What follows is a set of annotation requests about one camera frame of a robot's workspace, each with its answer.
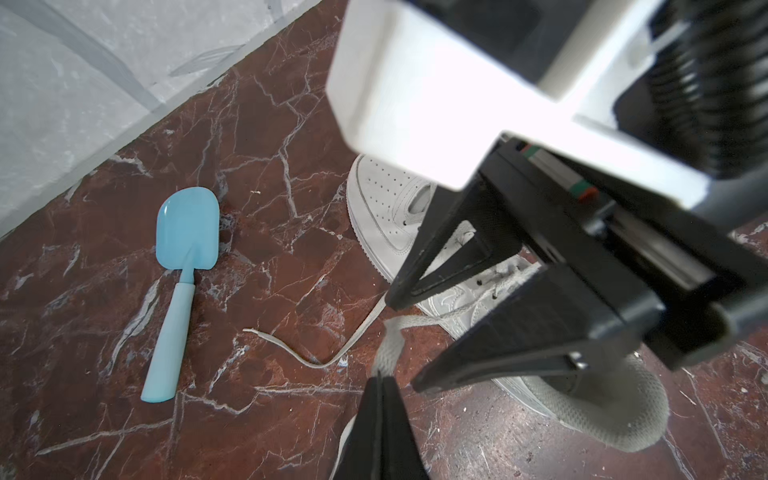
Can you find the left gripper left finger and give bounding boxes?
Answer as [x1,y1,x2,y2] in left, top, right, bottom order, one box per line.
[332,377,380,479]

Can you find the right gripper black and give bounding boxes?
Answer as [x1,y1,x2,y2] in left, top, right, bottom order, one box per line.
[386,147,767,393]

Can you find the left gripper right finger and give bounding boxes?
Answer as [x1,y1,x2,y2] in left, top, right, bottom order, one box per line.
[380,377,429,480]

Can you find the white sneaker shoe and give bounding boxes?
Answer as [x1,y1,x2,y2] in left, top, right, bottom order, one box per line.
[347,155,670,452]

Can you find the white shoelace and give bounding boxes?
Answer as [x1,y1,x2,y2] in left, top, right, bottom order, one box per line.
[244,288,509,375]

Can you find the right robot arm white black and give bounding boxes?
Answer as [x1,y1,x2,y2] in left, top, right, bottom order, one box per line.
[387,1,767,392]

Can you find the light blue silicone spatula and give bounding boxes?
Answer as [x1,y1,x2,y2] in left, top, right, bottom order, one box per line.
[141,187,220,403]

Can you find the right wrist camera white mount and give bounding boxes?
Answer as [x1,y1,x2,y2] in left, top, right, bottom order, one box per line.
[326,1,710,209]

